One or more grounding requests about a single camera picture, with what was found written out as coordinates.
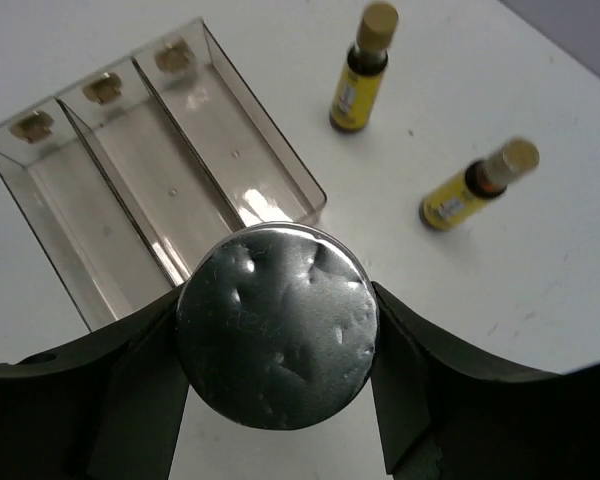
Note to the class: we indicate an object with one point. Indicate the white jar silver lid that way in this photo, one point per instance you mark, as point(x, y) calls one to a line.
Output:
point(278, 327)

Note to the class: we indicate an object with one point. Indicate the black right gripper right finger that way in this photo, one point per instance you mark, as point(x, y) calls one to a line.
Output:
point(447, 409)

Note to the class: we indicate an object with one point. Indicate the clear three-tier organizer rack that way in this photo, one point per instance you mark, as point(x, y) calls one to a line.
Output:
point(128, 177)

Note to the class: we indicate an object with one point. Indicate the yellow-label oil bottle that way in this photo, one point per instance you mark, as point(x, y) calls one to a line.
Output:
point(364, 68)
point(480, 183)

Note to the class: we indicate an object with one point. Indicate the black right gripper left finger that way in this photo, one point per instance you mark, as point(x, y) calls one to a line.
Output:
point(108, 405)

